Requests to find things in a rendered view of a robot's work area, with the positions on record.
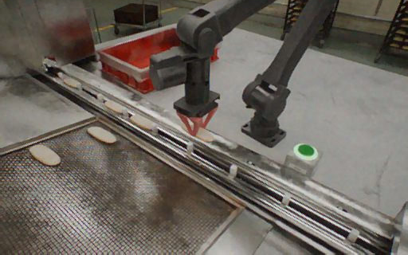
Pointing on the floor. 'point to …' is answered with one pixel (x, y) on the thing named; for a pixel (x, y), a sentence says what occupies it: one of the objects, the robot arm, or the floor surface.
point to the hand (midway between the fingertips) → (198, 129)
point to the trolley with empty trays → (137, 15)
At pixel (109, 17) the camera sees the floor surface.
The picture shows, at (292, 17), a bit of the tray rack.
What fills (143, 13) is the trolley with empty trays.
